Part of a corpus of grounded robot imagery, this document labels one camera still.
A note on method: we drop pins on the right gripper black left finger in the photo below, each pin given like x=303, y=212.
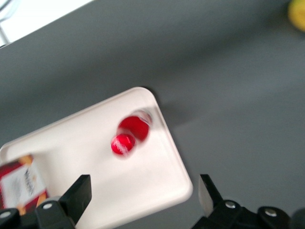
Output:
x=76, y=198

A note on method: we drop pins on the yellow lemon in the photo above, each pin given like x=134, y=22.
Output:
x=297, y=14

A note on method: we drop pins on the red cookie box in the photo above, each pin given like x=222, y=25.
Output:
x=21, y=183

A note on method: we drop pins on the beige plastic tray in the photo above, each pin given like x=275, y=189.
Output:
x=95, y=148

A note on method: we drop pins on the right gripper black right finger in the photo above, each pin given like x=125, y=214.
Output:
x=214, y=200

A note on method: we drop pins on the red coke bottle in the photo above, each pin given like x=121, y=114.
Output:
x=132, y=131

